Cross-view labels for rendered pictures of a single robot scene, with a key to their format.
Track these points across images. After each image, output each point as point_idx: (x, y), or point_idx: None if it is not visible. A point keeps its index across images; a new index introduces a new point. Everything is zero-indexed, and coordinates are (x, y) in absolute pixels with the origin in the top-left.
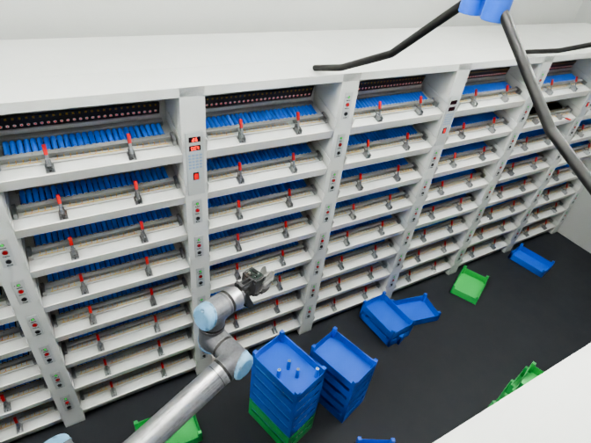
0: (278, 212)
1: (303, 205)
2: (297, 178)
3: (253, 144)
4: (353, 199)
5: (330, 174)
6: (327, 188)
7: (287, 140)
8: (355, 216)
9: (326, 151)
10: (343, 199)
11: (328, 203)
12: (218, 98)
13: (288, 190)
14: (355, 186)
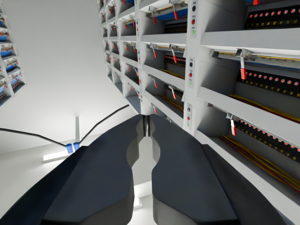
0: (261, 47)
1: (221, 46)
2: (227, 99)
3: (282, 209)
4: (184, 11)
5: (193, 85)
6: (195, 65)
7: (235, 168)
8: (170, 2)
9: (201, 111)
10: (182, 35)
11: (193, 38)
12: None
13: (243, 77)
14: (177, 45)
